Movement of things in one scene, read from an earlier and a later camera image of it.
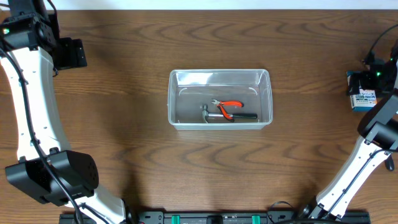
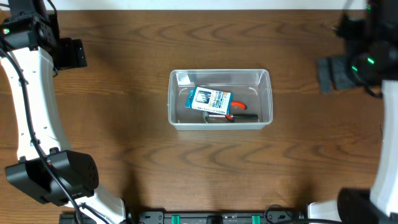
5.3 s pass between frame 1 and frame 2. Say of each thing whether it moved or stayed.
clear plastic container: stayed
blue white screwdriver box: moved
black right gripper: moved
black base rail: stayed
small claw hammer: stayed
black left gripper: stayed
